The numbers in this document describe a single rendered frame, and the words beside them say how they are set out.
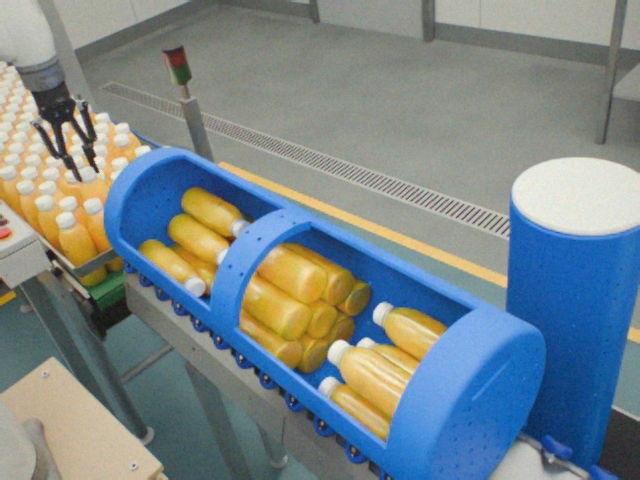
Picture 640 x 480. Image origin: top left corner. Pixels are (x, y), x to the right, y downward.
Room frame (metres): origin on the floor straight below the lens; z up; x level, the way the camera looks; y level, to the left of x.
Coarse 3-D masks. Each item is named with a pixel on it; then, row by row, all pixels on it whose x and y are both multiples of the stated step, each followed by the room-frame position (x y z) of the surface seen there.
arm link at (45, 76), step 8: (56, 56) 1.35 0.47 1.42; (40, 64) 1.31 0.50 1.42; (48, 64) 1.32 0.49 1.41; (56, 64) 1.34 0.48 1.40; (24, 72) 1.31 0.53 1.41; (32, 72) 1.31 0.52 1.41; (40, 72) 1.31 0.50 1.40; (48, 72) 1.32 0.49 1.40; (56, 72) 1.33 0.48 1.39; (64, 72) 1.36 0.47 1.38; (24, 80) 1.32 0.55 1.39; (32, 80) 1.31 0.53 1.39; (40, 80) 1.31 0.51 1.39; (48, 80) 1.32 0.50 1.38; (56, 80) 1.32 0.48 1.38; (32, 88) 1.31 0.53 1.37; (40, 88) 1.31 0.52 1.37; (48, 88) 1.32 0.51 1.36
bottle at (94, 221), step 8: (88, 216) 1.27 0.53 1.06; (96, 216) 1.26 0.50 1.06; (88, 224) 1.26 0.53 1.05; (96, 224) 1.25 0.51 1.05; (96, 232) 1.25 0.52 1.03; (104, 232) 1.25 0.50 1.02; (96, 240) 1.25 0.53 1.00; (104, 240) 1.25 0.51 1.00; (104, 248) 1.25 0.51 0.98; (120, 256) 1.26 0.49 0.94; (112, 264) 1.25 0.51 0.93; (120, 264) 1.25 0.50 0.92
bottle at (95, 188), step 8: (96, 176) 1.35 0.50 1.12; (80, 184) 1.35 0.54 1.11; (88, 184) 1.33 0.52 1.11; (96, 184) 1.34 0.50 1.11; (104, 184) 1.35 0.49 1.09; (80, 192) 1.34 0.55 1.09; (88, 192) 1.32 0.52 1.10; (96, 192) 1.32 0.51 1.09; (104, 192) 1.34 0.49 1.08; (104, 200) 1.33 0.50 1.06
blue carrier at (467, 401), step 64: (128, 192) 1.10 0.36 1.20; (256, 192) 0.99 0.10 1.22; (128, 256) 1.04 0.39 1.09; (256, 256) 0.79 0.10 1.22; (384, 256) 0.74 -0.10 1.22; (448, 320) 0.72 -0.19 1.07; (512, 320) 0.56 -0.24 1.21; (448, 384) 0.48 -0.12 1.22; (512, 384) 0.53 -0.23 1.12; (384, 448) 0.47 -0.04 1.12; (448, 448) 0.44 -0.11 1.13
